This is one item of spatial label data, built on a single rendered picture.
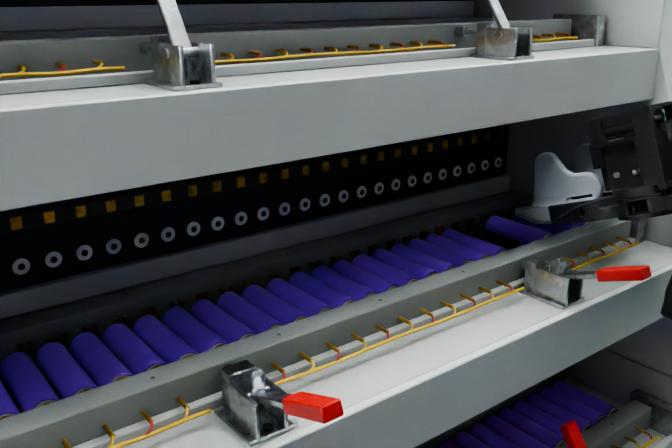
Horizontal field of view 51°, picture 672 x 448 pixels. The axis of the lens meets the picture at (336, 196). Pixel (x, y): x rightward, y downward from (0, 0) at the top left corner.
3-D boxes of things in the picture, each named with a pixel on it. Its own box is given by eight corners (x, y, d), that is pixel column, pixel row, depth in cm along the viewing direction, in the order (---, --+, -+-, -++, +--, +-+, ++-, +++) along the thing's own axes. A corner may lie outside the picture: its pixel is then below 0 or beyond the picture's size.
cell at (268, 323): (238, 311, 51) (288, 345, 46) (216, 318, 50) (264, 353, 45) (237, 288, 51) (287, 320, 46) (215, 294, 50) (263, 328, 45)
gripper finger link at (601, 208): (566, 197, 60) (669, 180, 54) (570, 217, 60) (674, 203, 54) (538, 206, 57) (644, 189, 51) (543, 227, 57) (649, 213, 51)
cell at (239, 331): (213, 319, 50) (261, 354, 45) (190, 326, 49) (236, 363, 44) (212, 295, 50) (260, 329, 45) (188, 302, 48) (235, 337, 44)
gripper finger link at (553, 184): (506, 160, 63) (603, 139, 57) (520, 224, 63) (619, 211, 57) (487, 164, 61) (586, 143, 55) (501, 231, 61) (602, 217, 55)
